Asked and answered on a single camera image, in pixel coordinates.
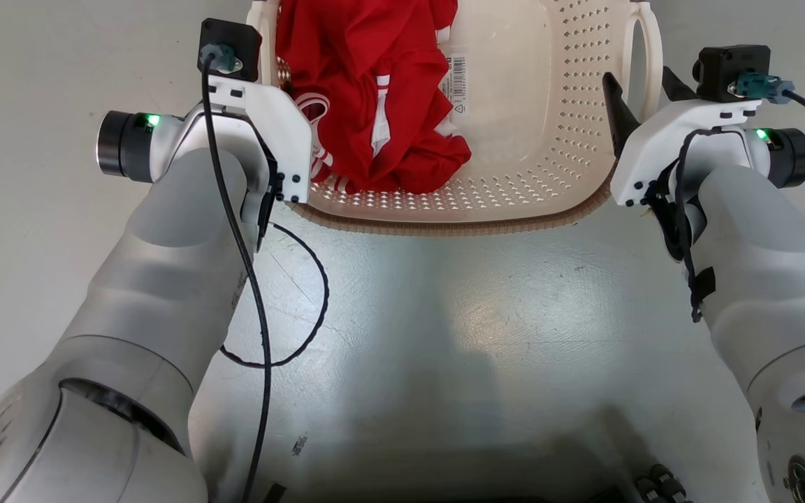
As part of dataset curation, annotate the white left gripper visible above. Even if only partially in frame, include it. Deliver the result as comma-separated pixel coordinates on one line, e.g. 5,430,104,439
207,75,313,205

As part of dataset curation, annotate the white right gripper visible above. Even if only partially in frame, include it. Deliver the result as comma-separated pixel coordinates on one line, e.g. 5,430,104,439
602,66,761,209

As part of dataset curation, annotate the beige perforated plastic laundry basket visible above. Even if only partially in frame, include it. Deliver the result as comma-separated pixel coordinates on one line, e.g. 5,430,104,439
245,0,664,237

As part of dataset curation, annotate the white printed basket label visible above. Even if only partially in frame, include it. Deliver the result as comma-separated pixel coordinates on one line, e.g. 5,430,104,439
439,55,470,117

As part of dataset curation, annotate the red garment with white stripes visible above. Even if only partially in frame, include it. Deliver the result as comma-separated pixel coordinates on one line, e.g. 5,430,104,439
275,0,474,196

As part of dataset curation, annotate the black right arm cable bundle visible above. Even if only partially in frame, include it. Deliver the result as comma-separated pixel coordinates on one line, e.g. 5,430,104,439
642,128,718,323

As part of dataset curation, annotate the black left camera cable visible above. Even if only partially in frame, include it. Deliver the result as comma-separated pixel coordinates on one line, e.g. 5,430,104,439
201,52,273,503

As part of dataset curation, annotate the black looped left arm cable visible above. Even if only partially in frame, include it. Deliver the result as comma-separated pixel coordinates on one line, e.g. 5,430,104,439
219,222,331,369

